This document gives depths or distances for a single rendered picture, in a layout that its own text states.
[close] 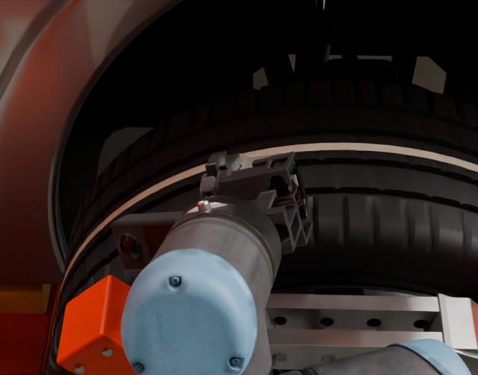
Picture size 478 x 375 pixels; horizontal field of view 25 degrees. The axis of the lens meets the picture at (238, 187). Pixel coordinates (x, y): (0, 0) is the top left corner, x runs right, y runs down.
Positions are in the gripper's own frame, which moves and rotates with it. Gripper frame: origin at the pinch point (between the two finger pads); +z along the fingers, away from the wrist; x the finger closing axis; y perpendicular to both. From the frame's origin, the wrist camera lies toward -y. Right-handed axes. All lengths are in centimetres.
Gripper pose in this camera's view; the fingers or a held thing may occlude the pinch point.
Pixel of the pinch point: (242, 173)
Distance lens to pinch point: 106.0
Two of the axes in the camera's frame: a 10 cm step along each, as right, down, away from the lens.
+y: 9.5, -1.9, -2.4
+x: -2.5, -9.3, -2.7
